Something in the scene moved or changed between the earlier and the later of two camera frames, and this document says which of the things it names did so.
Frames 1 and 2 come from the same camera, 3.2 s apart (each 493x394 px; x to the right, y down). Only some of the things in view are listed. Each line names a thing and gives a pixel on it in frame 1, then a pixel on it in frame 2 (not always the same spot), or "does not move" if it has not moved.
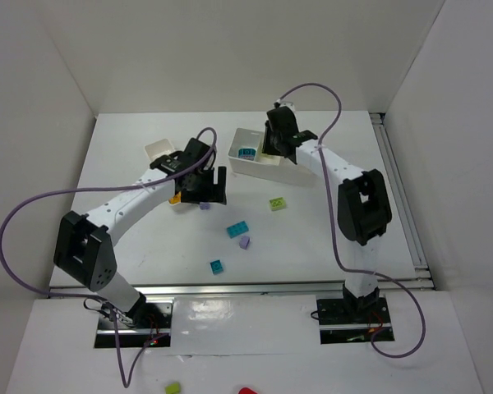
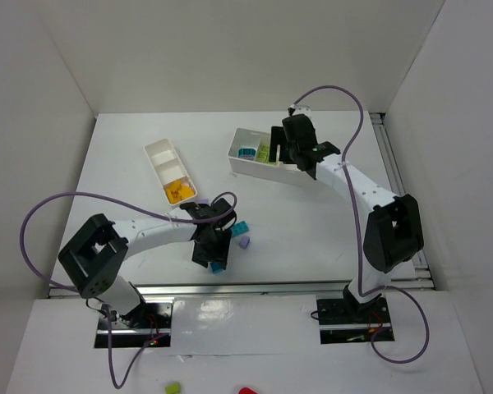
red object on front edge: [246, 391] does not move
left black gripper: [208, 191] -> [212, 252]
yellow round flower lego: [176, 199] does not move
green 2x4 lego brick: [278, 203] -> [263, 154]
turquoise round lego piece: [246, 153] does not move
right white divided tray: [246, 158] does not move
